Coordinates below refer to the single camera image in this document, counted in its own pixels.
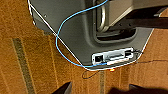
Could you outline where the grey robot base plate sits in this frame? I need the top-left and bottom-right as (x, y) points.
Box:
(28, 0), (154, 69)

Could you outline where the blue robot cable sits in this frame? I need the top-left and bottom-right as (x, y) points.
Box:
(54, 0), (134, 71)

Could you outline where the grey robot torso link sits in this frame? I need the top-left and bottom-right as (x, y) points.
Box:
(84, 0), (168, 44)

